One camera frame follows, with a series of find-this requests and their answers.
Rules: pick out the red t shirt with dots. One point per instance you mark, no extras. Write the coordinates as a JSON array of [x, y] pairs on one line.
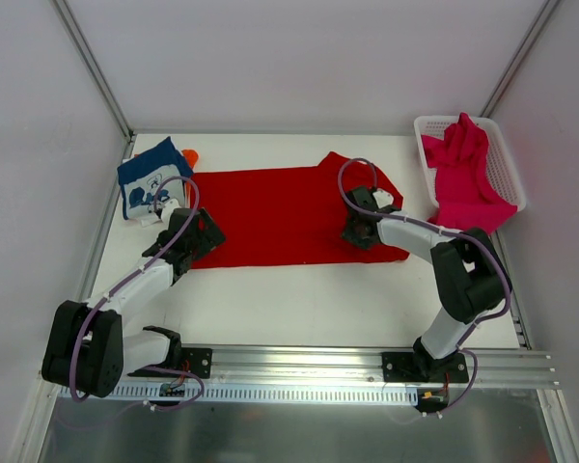
[[289, 216]]

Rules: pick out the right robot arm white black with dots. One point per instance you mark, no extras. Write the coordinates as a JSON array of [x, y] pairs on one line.
[[470, 282]]

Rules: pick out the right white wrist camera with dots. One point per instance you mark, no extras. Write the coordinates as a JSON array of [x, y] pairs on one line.
[[383, 198]]

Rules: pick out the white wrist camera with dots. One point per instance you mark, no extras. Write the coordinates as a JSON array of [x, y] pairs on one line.
[[383, 198], [167, 209]]

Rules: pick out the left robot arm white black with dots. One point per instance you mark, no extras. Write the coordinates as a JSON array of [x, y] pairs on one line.
[[87, 350]]

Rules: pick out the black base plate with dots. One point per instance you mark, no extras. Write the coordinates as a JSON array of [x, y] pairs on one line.
[[409, 367], [194, 360]]

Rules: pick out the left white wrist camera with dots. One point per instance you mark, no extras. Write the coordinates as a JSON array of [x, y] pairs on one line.
[[167, 209]]

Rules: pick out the folded blue printed t shirt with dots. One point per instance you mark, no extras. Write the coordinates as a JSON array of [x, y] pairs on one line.
[[140, 179]]

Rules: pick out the folded orange t shirt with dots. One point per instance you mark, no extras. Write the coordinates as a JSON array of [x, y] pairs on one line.
[[191, 157]]

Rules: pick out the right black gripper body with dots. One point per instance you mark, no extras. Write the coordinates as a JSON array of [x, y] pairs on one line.
[[355, 236]]

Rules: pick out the white plastic basket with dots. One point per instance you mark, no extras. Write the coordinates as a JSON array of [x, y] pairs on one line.
[[501, 171]]

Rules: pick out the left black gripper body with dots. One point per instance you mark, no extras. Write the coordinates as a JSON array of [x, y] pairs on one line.
[[201, 231]]

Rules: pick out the white slotted cable duct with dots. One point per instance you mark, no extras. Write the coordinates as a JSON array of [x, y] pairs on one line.
[[253, 393]]

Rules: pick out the magenta pink t shirt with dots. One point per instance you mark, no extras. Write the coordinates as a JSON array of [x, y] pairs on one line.
[[464, 194]]

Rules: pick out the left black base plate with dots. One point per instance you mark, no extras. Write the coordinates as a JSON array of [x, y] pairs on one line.
[[194, 360]]

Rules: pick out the aluminium mounting rail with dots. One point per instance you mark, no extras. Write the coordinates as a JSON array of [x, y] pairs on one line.
[[340, 366]]

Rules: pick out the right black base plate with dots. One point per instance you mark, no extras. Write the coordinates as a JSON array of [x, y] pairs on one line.
[[409, 367]]

